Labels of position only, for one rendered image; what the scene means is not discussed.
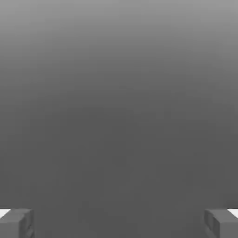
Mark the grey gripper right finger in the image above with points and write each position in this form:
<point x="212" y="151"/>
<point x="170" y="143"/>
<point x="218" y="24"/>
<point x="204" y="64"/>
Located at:
<point x="223" y="223"/>

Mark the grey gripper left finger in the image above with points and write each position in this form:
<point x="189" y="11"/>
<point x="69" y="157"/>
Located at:
<point x="13" y="223"/>

